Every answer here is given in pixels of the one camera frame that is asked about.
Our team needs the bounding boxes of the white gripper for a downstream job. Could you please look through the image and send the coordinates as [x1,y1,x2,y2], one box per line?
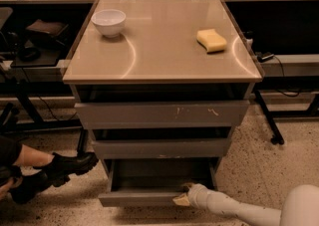
[172,182,212,208]

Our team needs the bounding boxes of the grey bottom drawer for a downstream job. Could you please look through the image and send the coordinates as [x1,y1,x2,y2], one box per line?
[99,157,220,207]

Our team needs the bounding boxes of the grey drawer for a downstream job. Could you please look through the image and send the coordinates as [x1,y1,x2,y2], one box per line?
[99,157,220,207]
[75,101,249,129]
[92,138,231,159]

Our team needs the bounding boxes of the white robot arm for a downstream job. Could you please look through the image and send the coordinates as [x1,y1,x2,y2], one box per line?
[172,183,319,226]

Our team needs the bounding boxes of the grey middle drawer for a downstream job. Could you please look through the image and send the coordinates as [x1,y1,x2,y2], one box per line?
[92,138,231,159]

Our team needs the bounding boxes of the grey top drawer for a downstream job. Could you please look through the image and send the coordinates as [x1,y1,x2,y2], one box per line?
[75,101,249,129]

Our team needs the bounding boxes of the grey drawer cabinet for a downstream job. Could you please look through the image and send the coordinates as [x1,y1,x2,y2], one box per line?
[62,0,264,171]

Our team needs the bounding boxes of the black table leg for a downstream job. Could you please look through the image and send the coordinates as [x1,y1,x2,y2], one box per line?
[254,90,284,145]

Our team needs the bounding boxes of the yellow sponge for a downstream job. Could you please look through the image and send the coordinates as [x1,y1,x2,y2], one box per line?
[196,29,227,53]

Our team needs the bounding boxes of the black power adapter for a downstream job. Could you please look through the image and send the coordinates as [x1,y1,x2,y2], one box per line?
[256,52,274,63]

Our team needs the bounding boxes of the white ceramic bowl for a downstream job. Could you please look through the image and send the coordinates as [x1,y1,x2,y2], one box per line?
[91,9,126,38]

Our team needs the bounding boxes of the black headphones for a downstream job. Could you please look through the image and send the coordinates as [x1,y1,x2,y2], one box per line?
[18,47,41,62]

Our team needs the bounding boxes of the brown box on shelf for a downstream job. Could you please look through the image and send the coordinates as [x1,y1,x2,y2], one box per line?
[26,19,69,40]

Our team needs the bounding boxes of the black left desk frame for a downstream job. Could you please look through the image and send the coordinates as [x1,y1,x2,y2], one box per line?
[0,79,87,154]

